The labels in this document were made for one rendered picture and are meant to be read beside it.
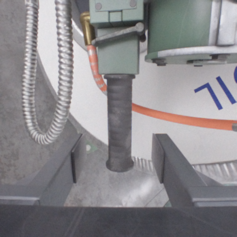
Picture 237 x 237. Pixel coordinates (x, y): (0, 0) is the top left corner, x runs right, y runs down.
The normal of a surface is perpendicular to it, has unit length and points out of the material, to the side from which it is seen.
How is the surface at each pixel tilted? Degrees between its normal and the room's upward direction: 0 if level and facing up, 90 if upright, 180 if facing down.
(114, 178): 0
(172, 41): 95
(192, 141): 90
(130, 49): 58
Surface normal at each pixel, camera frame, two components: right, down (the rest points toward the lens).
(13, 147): 0.61, -0.25
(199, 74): -0.70, 0.25
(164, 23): -0.86, 0.13
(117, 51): -0.19, 0.25
